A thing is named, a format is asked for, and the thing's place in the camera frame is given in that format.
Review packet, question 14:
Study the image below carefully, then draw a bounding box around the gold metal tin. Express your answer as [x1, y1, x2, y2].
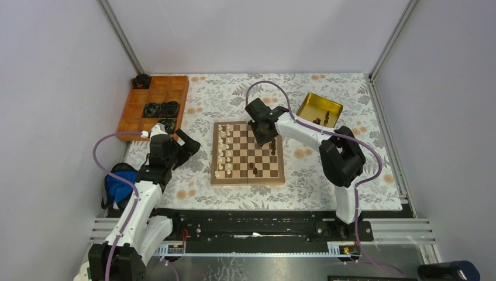
[297, 92, 343, 128]

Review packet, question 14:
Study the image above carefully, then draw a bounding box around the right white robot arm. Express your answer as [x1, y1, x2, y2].
[245, 98, 366, 241]

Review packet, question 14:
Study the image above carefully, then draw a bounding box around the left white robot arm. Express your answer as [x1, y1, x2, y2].
[88, 123, 201, 280]

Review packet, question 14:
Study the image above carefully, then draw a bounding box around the wooden chess board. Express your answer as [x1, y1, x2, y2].
[211, 121, 285, 186]

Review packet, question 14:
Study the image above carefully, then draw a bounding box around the dark chess piece in tin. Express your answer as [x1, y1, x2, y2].
[324, 111, 330, 126]
[312, 118, 322, 125]

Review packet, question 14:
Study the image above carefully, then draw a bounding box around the green black coil in tray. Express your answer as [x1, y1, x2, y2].
[158, 118, 176, 134]

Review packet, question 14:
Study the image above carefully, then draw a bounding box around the blue cloth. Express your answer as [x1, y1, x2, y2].
[101, 163, 137, 210]

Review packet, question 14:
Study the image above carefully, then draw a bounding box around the orange compartment tray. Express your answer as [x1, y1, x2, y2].
[117, 76, 189, 141]

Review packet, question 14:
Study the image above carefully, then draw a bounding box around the black item tray corner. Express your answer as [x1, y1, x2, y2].
[131, 74, 152, 90]

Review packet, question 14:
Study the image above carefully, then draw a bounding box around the dark cylinder bottle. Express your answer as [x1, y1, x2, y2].
[417, 261, 481, 281]

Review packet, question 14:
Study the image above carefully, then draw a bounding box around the black cable bundle in tray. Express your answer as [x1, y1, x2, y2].
[142, 101, 181, 118]

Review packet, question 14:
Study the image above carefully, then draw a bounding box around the black mounting rail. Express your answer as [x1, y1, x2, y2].
[151, 208, 374, 254]

